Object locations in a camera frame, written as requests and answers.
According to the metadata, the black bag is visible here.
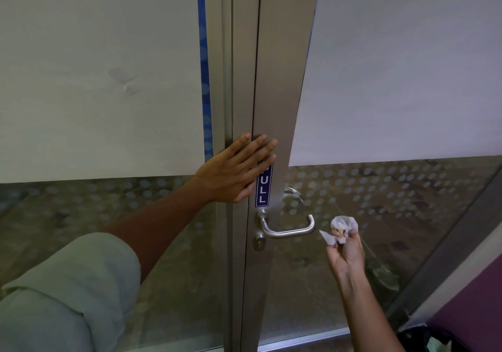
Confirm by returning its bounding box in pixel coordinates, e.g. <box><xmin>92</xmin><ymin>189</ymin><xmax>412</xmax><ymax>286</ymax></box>
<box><xmin>396</xmin><ymin>322</ymin><xmax>471</xmax><ymax>352</ymax></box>

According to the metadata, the glass door with aluminium frame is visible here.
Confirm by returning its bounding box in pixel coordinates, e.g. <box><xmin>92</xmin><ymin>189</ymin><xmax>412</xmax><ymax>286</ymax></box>
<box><xmin>240</xmin><ymin>0</ymin><xmax>502</xmax><ymax>352</ymax></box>

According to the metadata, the white tissue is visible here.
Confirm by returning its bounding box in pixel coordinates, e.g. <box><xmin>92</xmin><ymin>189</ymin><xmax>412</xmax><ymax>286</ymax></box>
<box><xmin>319</xmin><ymin>215</ymin><xmax>359</xmax><ymax>246</ymax></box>

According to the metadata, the light green shirt sleeve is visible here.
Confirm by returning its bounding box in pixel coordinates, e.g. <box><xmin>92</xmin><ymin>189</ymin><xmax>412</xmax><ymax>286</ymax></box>
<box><xmin>0</xmin><ymin>232</ymin><xmax>142</xmax><ymax>352</ymax></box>

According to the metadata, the silver door lever handle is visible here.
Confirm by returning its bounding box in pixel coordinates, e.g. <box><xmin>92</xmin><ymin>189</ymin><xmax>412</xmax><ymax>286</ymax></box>
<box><xmin>257</xmin><ymin>211</ymin><xmax>316</xmax><ymax>240</ymax></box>

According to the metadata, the person's left hand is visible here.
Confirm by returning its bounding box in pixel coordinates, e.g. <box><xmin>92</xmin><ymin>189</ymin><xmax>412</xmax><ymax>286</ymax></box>
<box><xmin>194</xmin><ymin>133</ymin><xmax>278</xmax><ymax>204</ymax></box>

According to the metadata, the person's right forearm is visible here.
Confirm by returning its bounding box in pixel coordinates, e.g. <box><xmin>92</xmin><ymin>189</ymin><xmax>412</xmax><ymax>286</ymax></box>
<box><xmin>337</xmin><ymin>273</ymin><xmax>406</xmax><ymax>352</ymax></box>

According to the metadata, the person's left forearm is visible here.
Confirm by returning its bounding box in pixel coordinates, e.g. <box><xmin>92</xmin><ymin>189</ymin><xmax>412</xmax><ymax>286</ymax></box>
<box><xmin>101</xmin><ymin>175</ymin><xmax>214</xmax><ymax>286</ymax></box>

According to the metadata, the frosted fixed glass panel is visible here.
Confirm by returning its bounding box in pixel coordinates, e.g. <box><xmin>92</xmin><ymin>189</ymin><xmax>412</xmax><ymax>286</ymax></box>
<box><xmin>0</xmin><ymin>0</ymin><xmax>226</xmax><ymax>352</ymax></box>

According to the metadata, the aluminium door frame post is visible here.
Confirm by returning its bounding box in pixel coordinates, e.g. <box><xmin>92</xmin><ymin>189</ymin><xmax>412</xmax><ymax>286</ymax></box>
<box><xmin>220</xmin><ymin>0</ymin><xmax>261</xmax><ymax>352</ymax></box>

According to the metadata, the blue door sign sticker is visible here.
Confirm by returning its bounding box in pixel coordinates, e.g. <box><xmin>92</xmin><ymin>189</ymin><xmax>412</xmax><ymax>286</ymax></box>
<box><xmin>255</xmin><ymin>161</ymin><xmax>274</xmax><ymax>208</ymax></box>

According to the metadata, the person's right hand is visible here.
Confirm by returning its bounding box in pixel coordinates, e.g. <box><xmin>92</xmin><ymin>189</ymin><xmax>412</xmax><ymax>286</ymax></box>
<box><xmin>327</xmin><ymin>228</ymin><xmax>366</xmax><ymax>286</ymax></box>

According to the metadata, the blue dotted vertical strip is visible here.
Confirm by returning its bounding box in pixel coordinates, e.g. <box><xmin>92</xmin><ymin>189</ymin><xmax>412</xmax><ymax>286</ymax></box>
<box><xmin>196</xmin><ymin>0</ymin><xmax>214</xmax><ymax>163</ymax></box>

